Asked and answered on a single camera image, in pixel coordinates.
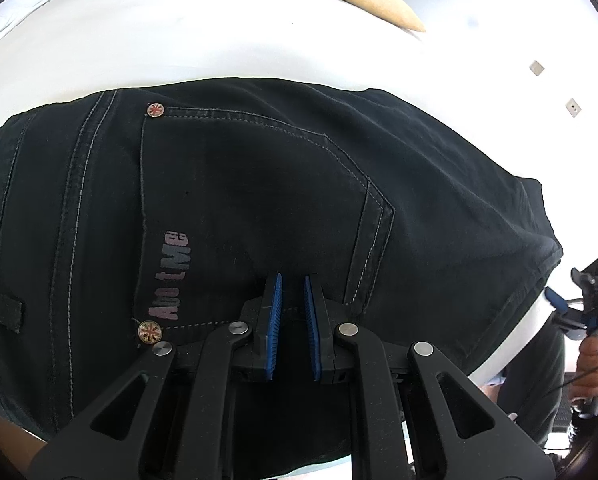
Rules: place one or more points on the black pants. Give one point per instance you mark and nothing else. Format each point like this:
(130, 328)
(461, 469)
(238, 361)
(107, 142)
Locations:
(229, 185)

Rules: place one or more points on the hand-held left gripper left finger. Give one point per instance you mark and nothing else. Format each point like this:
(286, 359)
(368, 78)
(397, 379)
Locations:
(273, 320)

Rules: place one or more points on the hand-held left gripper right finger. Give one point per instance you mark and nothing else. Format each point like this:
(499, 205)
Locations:
(313, 325)

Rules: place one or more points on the person's right hand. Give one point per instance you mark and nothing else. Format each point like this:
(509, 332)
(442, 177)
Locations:
(596, 365)

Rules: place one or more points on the white bed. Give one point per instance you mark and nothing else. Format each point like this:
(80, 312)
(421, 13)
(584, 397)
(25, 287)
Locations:
(179, 35)

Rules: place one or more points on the square wall plate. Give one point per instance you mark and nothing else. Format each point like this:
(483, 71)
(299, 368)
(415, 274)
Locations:
(573, 107)
(537, 68)

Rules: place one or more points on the person's grey trouser leg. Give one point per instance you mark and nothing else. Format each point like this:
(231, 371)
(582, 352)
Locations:
(534, 390)

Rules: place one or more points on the yellow pillow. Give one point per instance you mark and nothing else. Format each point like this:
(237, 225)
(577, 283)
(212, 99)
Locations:
(374, 0)

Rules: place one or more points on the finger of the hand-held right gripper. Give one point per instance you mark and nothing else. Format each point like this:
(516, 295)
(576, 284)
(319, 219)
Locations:
(556, 300)
(571, 329)

